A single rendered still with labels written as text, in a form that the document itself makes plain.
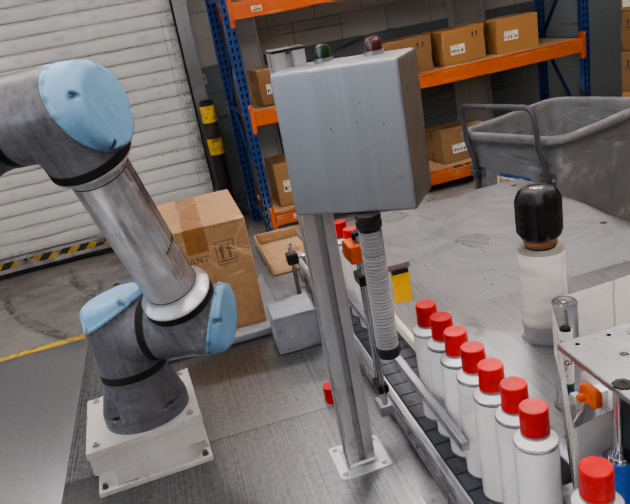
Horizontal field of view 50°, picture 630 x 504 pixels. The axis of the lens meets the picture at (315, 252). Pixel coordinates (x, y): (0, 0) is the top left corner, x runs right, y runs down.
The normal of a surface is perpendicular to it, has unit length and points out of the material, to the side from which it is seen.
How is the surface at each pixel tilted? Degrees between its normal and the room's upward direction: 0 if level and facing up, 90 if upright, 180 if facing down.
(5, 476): 0
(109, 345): 89
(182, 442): 90
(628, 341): 0
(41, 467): 0
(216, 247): 90
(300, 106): 90
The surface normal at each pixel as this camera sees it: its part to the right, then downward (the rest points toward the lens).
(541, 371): -0.18, -0.92
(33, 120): -0.19, 0.36
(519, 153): -0.78, 0.39
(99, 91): 0.92, -0.22
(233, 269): 0.25, 0.30
